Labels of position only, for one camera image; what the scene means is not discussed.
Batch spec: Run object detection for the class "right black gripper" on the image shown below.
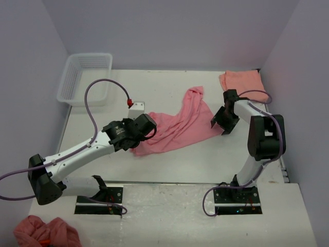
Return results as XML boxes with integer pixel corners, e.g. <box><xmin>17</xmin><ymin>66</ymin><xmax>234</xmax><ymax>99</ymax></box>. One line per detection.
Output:
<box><xmin>211</xmin><ymin>107</ymin><xmax>240</xmax><ymax>135</ymax></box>

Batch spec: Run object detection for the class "pink t shirt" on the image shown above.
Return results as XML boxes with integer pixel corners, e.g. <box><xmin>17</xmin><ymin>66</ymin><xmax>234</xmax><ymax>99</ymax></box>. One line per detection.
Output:
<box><xmin>131</xmin><ymin>86</ymin><xmax>222</xmax><ymax>156</ymax></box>

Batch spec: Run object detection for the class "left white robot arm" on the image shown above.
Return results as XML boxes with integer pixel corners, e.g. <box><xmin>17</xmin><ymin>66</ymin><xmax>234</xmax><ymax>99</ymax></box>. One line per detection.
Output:
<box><xmin>28</xmin><ymin>114</ymin><xmax>157</xmax><ymax>205</ymax></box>

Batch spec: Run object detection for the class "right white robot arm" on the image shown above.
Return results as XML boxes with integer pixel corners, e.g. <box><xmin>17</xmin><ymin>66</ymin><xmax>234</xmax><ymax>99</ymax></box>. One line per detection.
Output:
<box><xmin>211</xmin><ymin>90</ymin><xmax>286</xmax><ymax>203</ymax></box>

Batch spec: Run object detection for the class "folded salmon t shirt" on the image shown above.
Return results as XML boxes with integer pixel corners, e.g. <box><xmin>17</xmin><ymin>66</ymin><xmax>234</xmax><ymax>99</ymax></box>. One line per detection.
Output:
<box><xmin>219</xmin><ymin>70</ymin><xmax>269</xmax><ymax>102</ymax></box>

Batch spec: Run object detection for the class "white plastic basket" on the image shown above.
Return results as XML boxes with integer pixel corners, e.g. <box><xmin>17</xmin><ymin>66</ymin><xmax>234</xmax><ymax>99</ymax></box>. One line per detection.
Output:
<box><xmin>57</xmin><ymin>53</ymin><xmax>113</xmax><ymax>107</ymax></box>

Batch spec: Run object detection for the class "crumpled salmon shirt pile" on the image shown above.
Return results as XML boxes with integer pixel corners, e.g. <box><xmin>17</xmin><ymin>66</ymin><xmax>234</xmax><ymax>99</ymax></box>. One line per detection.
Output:
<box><xmin>13</xmin><ymin>215</ymin><xmax>82</xmax><ymax>246</ymax></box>

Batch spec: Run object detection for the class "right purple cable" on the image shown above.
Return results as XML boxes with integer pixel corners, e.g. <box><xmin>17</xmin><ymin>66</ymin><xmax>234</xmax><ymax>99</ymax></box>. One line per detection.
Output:
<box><xmin>203</xmin><ymin>89</ymin><xmax>285</xmax><ymax>218</ymax></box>

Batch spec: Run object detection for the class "purple cable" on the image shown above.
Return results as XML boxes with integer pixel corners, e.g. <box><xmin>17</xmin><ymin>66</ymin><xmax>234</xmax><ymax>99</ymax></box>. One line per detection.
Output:
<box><xmin>203</xmin><ymin>89</ymin><xmax>285</xmax><ymax>218</ymax></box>
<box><xmin>0</xmin><ymin>78</ymin><xmax>133</xmax><ymax>216</ymax></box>

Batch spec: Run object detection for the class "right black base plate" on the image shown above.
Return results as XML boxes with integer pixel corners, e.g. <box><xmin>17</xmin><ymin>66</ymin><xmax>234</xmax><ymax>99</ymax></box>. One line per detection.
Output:
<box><xmin>213</xmin><ymin>186</ymin><xmax>263</xmax><ymax>216</ymax></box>

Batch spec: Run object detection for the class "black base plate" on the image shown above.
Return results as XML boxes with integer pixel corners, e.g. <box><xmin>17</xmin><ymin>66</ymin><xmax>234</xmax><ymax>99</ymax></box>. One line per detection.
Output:
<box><xmin>213</xmin><ymin>186</ymin><xmax>263</xmax><ymax>216</ymax></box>
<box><xmin>74</xmin><ymin>184</ymin><xmax>123</xmax><ymax>216</ymax></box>

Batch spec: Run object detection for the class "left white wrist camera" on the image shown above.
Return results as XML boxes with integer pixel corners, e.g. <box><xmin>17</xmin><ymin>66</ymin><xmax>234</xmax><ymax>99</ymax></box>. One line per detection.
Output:
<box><xmin>127</xmin><ymin>101</ymin><xmax>145</xmax><ymax>120</ymax></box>

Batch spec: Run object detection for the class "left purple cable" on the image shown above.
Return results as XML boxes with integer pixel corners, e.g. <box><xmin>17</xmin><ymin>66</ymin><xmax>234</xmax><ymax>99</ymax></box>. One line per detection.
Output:
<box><xmin>0</xmin><ymin>78</ymin><xmax>133</xmax><ymax>216</ymax></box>

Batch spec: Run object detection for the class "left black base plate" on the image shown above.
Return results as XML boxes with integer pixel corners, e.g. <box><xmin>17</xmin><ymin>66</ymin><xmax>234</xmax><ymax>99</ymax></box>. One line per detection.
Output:
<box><xmin>74</xmin><ymin>184</ymin><xmax>123</xmax><ymax>216</ymax></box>

